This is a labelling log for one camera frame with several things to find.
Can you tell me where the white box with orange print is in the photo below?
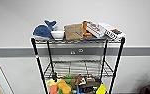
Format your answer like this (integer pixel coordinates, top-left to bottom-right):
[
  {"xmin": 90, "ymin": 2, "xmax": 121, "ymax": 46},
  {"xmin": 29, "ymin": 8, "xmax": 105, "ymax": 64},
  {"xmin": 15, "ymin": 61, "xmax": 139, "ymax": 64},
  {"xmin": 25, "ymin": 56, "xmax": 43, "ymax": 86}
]
[{"xmin": 85, "ymin": 21, "xmax": 107, "ymax": 39}]

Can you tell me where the green ball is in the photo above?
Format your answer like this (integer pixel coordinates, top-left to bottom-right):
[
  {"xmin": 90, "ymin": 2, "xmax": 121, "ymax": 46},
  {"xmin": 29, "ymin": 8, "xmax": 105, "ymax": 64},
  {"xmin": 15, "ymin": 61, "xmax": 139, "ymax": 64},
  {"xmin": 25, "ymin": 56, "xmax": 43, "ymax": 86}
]
[{"xmin": 63, "ymin": 74, "xmax": 73, "ymax": 84}]

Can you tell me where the black wire shelf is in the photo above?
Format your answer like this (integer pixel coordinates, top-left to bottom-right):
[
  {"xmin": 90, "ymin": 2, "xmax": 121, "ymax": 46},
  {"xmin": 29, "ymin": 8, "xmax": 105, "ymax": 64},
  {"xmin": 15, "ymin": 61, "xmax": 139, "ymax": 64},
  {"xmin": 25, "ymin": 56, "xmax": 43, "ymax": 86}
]
[{"xmin": 30, "ymin": 35, "xmax": 126, "ymax": 94}]

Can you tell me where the white bowl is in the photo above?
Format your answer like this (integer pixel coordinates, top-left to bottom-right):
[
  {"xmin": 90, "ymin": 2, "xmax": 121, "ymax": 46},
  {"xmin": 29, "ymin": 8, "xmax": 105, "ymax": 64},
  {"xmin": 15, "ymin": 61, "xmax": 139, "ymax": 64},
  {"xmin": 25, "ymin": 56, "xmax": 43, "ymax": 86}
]
[{"xmin": 50, "ymin": 30, "xmax": 65, "ymax": 41}]

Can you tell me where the yellow orange toy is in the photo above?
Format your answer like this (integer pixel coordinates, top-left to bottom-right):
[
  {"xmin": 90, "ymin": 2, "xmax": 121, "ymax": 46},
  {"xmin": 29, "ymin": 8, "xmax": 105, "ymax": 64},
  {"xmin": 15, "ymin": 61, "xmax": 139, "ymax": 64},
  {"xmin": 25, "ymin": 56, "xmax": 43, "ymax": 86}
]
[{"xmin": 56, "ymin": 79, "xmax": 72, "ymax": 94}]

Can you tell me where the blue cup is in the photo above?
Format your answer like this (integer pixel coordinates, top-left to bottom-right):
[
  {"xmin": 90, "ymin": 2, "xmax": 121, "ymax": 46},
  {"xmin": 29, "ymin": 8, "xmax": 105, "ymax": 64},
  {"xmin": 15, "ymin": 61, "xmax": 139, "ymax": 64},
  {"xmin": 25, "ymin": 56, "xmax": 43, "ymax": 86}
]
[{"xmin": 75, "ymin": 85, "xmax": 82, "ymax": 94}]

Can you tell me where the white box with dark print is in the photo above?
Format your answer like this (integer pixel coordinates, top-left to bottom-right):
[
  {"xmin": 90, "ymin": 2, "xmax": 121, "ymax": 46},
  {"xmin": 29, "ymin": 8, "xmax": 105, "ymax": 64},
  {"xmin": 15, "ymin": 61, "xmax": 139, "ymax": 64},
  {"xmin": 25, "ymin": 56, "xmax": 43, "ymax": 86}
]
[{"xmin": 98, "ymin": 22, "xmax": 127, "ymax": 43}]

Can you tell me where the brown paper bag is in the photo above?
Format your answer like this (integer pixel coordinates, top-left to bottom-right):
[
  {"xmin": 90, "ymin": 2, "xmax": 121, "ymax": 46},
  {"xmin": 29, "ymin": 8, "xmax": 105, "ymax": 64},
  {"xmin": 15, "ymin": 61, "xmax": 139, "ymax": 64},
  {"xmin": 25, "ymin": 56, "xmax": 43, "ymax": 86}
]
[{"xmin": 63, "ymin": 23, "xmax": 84, "ymax": 42}]

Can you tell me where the yellow and blue toy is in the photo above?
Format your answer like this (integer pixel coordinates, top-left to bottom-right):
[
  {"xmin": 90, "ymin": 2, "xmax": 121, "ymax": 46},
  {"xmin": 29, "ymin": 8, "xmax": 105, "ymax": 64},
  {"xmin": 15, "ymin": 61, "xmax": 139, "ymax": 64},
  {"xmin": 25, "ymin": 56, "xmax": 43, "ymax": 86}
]
[{"xmin": 95, "ymin": 83, "xmax": 108, "ymax": 94}]

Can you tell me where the blue whale plush toy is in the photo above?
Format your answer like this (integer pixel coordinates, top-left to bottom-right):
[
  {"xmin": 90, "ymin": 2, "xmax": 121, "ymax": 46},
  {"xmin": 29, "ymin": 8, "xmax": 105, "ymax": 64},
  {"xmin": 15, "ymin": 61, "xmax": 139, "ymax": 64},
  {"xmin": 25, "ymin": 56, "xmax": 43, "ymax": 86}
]
[{"xmin": 32, "ymin": 19, "xmax": 58, "ymax": 40}]

